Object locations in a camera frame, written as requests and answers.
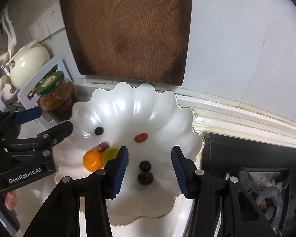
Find white wall power outlets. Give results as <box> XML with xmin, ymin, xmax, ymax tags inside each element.
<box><xmin>28</xmin><ymin>1</ymin><xmax>65</xmax><ymax>41</ymax></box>

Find brown wooden cutting board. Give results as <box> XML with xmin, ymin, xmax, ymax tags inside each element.
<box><xmin>60</xmin><ymin>0</ymin><xmax>192</xmax><ymax>86</ymax></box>

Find green round fruit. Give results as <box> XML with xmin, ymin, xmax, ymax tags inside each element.
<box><xmin>102</xmin><ymin>147</ymin><xmax>120</xmax><ymax>165</ymax></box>

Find white scalloped fruit bowl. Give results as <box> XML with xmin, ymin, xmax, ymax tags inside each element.
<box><xmin>54</xmin><ymin>82</ymin><xmax>203</xmax><ymax>226</ymax></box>

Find white hanging spoon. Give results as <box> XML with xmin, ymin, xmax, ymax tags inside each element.
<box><xmin>1</xmin><ymin>5</ymin><xmax>17</xmax><ymax>59</ymax></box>

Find person's left hand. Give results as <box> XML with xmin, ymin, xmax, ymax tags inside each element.
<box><xmin>5</xmin><ymin>190</ymin><xmax>18</xmax><ymax>211</ymax></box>

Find black gas stove top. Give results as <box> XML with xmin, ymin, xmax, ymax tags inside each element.
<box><xmin>182</xmin><ymin>132</ymin><xmax>296</xmax><ymax>237</ymax></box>

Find dark plum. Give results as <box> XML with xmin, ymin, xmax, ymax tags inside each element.
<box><xmin>137</xmin><ymin>172</ymin><xmax>154</xmax><ymax>186</ymax></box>

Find cream ceramic pot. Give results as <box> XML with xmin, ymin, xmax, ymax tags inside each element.
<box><xmin>8</xmin><ymin>39</ymin><xmax>51</xmax><ymax>90</ymax></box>

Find white plastic rack frame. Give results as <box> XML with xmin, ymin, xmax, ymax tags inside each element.
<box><xmin>17</xmin><ymin>55</ymin><xmax>75</xmax><ymax>129</ymax></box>

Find orange mandarin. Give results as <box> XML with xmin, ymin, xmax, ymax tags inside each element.
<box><xmin>83</xmin><ymin>150</ymin><xmax>104</xmax><ymax>172</ymax></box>

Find glass jar green lid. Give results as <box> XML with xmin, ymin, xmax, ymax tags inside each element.
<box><xmin>36</xmin><ymin>71</ymin><xmax>78</xmax><ymax>124</ymax></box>

